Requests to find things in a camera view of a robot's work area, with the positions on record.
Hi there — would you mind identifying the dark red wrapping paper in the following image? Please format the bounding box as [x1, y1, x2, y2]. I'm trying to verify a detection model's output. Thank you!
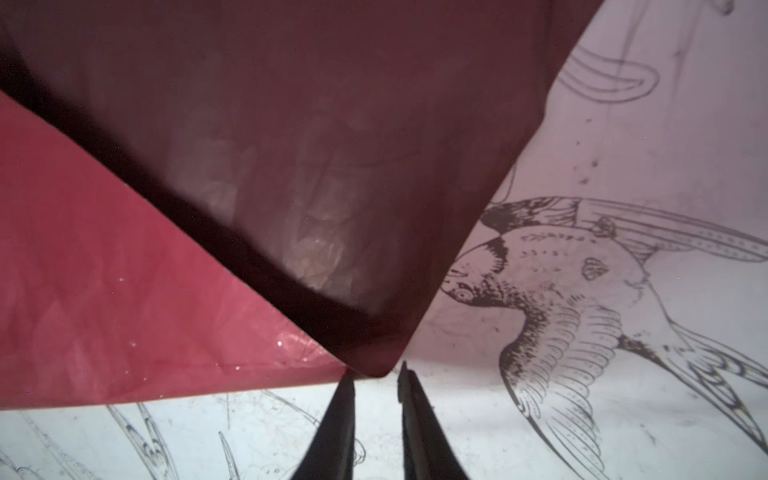
[1, 1, 600, 410]

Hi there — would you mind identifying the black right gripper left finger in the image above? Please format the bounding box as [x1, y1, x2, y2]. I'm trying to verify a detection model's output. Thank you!
[291, 371, 355, 480]

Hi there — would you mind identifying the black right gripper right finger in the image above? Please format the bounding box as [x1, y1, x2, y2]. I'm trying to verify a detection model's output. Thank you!
[398, 361, 468, 480]

